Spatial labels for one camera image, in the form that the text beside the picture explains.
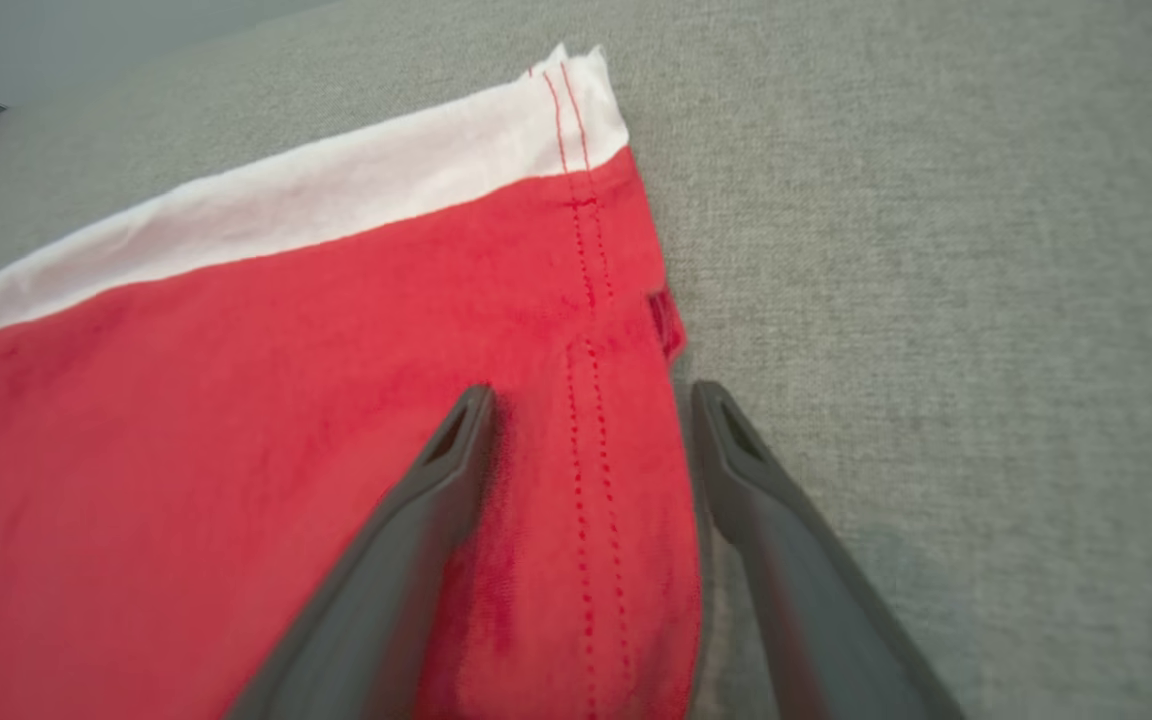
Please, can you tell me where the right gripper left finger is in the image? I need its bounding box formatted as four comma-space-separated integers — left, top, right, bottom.
224, 384, 497, 720

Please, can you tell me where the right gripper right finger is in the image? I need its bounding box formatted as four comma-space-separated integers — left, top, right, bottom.
689, 379, 969, 720

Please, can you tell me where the plain red garment white trim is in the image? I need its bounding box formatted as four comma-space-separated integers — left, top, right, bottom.
0, 42, 705, 720

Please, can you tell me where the grey fabric sofa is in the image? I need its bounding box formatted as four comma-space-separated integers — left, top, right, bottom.
0, 0, 1152, 720

